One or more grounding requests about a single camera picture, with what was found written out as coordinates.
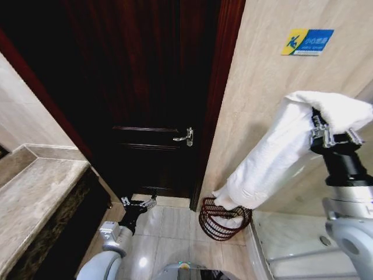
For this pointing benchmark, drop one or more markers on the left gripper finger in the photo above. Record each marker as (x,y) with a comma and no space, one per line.
(125,201)
(148,202)

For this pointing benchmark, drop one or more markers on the dark vanity cabinet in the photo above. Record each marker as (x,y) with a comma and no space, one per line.
(67,233)

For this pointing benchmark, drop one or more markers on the round metal shower drain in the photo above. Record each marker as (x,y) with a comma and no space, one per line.
(325,240)

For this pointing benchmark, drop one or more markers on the reddish brown door frame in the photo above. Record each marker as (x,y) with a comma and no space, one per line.
(221,73)

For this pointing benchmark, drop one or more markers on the white robot front shell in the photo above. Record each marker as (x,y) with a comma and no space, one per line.
(186,271)

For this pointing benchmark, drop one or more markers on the dark wooden door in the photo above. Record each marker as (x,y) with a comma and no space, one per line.
(131,87)

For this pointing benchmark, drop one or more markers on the white shower base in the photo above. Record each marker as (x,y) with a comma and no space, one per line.
(291,248)

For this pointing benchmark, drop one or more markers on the beige marble countertop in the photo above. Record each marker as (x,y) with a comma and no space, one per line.
(32,192)

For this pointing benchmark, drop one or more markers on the blue yellow caution sign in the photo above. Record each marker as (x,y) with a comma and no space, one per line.
(307,42)

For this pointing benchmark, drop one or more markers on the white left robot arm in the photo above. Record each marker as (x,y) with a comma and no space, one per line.
(100,262)

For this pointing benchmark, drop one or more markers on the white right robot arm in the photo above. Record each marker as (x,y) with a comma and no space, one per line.
(349,227)

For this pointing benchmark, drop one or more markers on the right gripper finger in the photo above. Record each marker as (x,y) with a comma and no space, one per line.
(320,132)
(348,137)

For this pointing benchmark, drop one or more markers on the white towel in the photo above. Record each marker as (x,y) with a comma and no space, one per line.
(274,151)

